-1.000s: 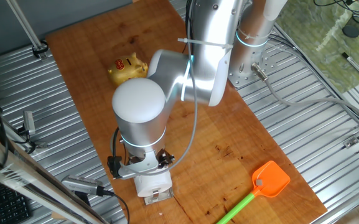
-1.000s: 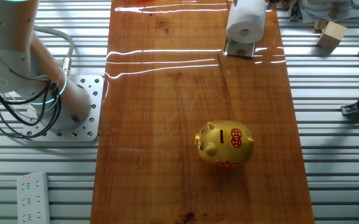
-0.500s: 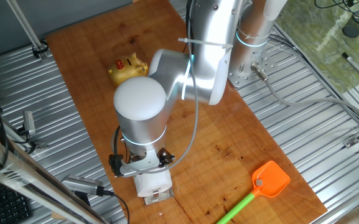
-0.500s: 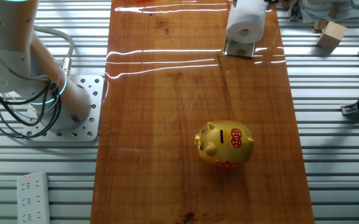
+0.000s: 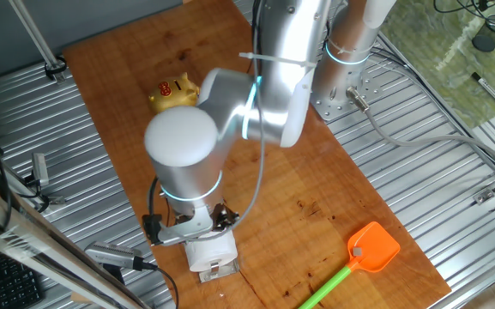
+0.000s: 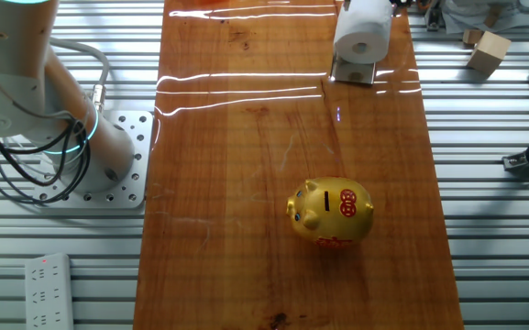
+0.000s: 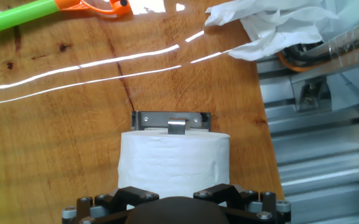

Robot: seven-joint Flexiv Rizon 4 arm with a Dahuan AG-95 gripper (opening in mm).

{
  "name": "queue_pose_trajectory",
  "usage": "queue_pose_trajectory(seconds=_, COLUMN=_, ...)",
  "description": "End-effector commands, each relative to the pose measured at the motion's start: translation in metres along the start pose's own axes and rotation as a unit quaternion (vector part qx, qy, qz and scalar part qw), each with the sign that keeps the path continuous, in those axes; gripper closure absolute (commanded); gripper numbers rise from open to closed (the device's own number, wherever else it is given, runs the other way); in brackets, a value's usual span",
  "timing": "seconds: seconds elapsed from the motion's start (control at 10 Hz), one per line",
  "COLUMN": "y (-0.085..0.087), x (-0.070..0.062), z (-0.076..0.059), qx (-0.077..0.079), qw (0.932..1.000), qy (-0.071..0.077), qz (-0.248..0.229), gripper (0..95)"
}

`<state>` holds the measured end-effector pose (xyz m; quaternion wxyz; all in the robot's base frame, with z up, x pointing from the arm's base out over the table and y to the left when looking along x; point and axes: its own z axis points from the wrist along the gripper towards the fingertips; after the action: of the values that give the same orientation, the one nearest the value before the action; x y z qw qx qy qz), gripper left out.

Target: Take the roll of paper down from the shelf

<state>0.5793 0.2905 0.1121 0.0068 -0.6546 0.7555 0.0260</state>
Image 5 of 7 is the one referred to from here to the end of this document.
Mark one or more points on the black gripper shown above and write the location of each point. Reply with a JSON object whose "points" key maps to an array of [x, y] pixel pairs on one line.
{"points": [[219, 212]]}

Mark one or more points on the white toilet paper roll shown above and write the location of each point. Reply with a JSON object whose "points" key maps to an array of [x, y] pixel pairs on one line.
{"points": [[213, 253]]}

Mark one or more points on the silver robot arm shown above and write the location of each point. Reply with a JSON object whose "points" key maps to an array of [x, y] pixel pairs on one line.
{"points": [[187, 171]]}

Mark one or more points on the steel paper roll holder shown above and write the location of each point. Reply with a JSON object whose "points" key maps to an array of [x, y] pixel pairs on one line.
{"points": [[219, 271]]}

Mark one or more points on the wooden board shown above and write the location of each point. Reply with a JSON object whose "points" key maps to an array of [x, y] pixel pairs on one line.
{"points": [[307, 180]]}

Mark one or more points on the golden piggy bank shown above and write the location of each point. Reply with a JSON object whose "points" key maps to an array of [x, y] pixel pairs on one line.
{"points": [[172, 92]]}

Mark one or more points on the white zip tie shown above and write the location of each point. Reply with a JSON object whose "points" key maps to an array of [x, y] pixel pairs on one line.
{"points": [[273, 59]]}

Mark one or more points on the black keyboard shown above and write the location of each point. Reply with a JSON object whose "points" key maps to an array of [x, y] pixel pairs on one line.
{"points": [[9, 281]]}

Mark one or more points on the metal tripod pole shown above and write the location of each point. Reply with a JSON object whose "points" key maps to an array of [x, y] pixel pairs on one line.
{"points": [[34, 34]]}

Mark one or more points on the black white marker pen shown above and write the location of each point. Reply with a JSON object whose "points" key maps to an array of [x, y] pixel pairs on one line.
{"points": [[488, 88]]}

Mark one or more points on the black mesh pen cup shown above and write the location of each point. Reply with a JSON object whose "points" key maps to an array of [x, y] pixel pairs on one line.
{"points": [[485, 43]]}

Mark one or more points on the silver depth camera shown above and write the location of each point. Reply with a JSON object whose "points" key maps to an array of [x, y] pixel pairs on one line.
{"points": [[112, 254]]}

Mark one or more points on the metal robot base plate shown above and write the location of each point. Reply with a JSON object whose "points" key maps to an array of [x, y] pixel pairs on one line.
{"points": [[328, 109]]}

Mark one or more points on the aluminium frame bar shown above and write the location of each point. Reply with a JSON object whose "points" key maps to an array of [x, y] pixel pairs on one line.
{"points": [[37, 249]]}

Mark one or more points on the small silver camera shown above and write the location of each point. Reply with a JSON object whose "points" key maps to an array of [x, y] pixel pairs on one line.
{"points": [[40, 169]]}

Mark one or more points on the small steel corner bracket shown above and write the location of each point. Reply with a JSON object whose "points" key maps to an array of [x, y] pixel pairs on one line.
{"points": [[484, 196]]}

